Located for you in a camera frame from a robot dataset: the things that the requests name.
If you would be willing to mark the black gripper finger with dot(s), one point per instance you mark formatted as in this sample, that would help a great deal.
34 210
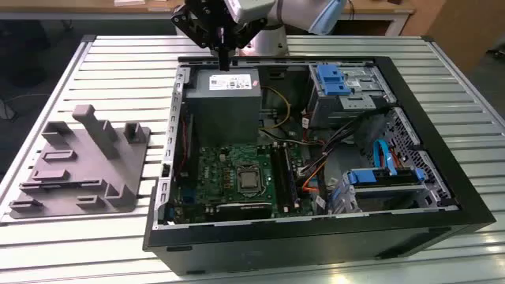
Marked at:
185 23
252 29

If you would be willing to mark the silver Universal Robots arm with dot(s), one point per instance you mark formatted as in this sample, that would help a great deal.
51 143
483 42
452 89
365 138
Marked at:
268 41

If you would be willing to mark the black RAM slot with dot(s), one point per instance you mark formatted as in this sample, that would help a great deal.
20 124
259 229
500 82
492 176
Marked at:
283 177

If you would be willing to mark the installed RAM stick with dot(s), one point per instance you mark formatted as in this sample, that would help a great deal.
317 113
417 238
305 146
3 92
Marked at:
295 183

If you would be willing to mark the white paper box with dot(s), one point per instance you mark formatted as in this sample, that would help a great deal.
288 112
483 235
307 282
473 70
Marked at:
128 2

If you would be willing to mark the blue plastic drive carrier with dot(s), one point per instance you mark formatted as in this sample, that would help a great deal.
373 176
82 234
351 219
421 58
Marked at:
331 80

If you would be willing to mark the wooden desk white legs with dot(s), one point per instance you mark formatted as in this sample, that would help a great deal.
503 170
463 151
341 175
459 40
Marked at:
79 7

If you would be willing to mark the grey power supply unit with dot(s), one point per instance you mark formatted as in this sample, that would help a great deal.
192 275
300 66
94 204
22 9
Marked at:
220 118

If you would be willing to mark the metal drive cage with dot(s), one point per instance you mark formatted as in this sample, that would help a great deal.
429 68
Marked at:
355 103

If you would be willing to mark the CPU socket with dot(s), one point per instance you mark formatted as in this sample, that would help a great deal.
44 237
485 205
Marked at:
249 168

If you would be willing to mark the green motherboard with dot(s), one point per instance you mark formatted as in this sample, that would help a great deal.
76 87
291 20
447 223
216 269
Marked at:
215 165

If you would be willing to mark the silver CPU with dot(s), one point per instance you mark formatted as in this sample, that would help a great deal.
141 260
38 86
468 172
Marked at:
248 180

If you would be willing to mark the grey parts rack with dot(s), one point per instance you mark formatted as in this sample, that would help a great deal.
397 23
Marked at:
95 165

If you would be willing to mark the wooden cabinet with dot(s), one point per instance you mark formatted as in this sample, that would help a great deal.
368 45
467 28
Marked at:
465 29

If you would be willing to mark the hard disk in blue carrier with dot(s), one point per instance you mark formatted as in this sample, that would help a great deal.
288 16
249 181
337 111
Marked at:
363 177

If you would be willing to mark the black graphics card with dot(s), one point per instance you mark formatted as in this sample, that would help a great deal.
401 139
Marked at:
240 211

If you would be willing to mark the black chair base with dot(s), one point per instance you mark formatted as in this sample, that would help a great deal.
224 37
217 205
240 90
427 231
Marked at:
499 51

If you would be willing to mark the metal disk bay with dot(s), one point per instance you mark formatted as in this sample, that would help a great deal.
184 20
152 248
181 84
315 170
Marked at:
395 188

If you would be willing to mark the black PC case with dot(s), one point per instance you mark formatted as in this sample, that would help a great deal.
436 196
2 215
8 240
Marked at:
276 245

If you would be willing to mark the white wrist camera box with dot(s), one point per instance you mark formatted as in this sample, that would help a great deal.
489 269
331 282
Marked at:
252 10

